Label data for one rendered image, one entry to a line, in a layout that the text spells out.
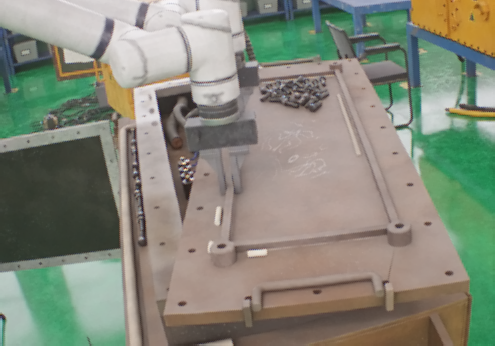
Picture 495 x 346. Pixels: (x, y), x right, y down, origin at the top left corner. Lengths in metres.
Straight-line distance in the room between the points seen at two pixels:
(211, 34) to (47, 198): 1.46
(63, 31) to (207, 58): 0.28
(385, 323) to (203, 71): 0.54
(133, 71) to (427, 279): 0.58
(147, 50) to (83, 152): 1.29
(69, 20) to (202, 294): 0.55
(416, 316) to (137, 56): 0.65
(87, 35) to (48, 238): 1.45
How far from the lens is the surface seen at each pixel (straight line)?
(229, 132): 1.16
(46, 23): 1.16
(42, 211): 2.46
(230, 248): 1.00
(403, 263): 0.97
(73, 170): 2.36
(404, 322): 1.08
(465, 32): 5.05
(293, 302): 0.91
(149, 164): 1.50
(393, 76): 5.05
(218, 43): 1.10
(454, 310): 1.12
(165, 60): 1.07
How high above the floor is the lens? 1.90
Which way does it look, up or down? 22 degrees down
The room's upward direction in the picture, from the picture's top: 8 degrees counter-clockwise
